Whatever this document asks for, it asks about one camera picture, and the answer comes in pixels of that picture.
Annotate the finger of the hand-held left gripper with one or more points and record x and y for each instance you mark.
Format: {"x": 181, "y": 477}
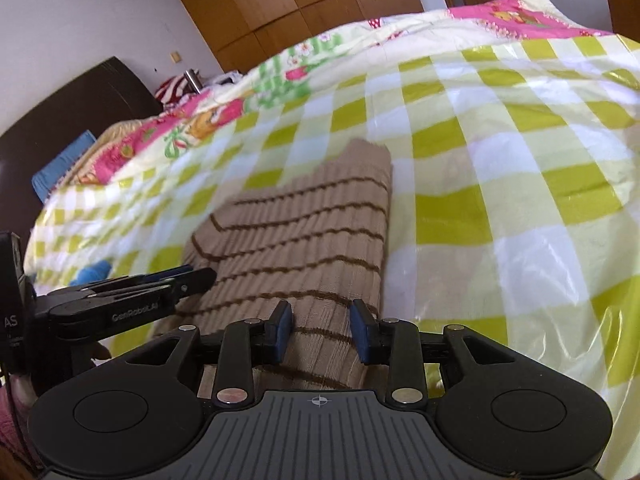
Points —
{"x": 195, "y": 280}
{"x": 130, "y": 281}

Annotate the beige brown striped knit sweater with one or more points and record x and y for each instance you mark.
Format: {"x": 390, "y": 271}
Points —
{"x": 300, "y": 240}

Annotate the wooden nightstand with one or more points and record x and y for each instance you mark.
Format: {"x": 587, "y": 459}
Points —
{"x": 622, "y": 10}

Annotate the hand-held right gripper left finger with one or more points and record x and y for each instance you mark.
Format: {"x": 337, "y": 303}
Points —
{"x": 282, "y": 332}

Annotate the red white striped cloth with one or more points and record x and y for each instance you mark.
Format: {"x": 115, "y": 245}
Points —
{"x": 170, "y": 90}

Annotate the dark wooden headboard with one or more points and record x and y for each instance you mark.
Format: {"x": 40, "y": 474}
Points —
{"x": 75, "y": 110}

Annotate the blue cloth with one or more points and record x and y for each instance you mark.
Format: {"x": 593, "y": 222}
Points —
{"x": 92, "y": 272}

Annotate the blue pillow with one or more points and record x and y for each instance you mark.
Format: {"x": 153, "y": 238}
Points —
{"x": 60, "y": 167}

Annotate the wooden wardrobe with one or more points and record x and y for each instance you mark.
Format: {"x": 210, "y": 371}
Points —
{"x": 300, "y": 0}

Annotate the green checked cartoon print blanket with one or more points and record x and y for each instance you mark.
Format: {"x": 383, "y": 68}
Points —
{"x": 500, "y": 160}

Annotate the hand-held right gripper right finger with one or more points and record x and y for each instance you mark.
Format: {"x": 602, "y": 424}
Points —
{"x": 360, "y": 332}

